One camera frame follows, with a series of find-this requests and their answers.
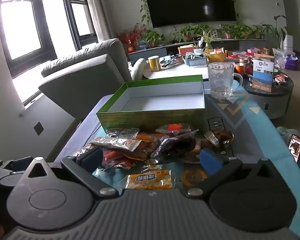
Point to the light curtain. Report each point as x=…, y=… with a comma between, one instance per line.
x=97, y=10

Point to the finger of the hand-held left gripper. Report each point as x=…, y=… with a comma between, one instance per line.
x=17, y=162

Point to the red flower decoration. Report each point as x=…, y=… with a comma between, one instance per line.
x=130, y=36

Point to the grey armchair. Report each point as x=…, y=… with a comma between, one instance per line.
x=77, y=80

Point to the dark television cabinet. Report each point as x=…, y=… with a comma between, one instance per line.
x=160, y=51

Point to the row of potted plants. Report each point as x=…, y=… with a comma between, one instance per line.
x=237, y=30

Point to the orange box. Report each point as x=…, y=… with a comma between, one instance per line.
x=187, y=49

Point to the blue plastic tray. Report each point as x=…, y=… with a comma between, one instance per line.
x=195, y=61

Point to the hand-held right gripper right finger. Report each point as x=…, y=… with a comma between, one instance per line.
x=211, y=161

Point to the white fluffy cushion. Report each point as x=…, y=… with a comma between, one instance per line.
x=137, y=68

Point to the spider plant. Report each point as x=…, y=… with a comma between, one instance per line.
x=207, y=36

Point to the green cardboard box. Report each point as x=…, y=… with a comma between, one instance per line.
x=140, y=121

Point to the yellow peanut snack bag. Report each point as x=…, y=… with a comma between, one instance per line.
x=147, y=182

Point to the black wall television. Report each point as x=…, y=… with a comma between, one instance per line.
x=190, y=2

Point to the black wall socket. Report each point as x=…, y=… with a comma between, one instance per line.
x=38, y=128

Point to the wicker basket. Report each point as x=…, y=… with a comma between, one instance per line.
x=216, y=56

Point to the lavender cloth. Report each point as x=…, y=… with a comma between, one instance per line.
x=72, y=140

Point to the white round table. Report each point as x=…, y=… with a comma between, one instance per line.
x=175, y=71

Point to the pile of snack packets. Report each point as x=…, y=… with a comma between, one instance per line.
x=130, y=145

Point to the white box with blue label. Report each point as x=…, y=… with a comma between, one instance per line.
x=262, y=70

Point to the white air purifier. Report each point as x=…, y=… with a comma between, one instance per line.
x=288, y=42

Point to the smartphone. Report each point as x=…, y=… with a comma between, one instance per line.
x=296, y=147

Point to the large leaf floor plant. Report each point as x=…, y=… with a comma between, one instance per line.
x=277, y=30

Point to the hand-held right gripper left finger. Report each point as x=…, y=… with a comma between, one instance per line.
x=92, y=158

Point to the yellow can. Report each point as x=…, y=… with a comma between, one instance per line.
x=154, y=64

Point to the purple gift bag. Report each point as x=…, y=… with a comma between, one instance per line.
x=291, y=63

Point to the dark framed window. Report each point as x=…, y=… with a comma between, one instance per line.
x=20, y=25
x=80, y=10

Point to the dark round table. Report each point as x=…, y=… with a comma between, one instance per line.
x=272, y=102

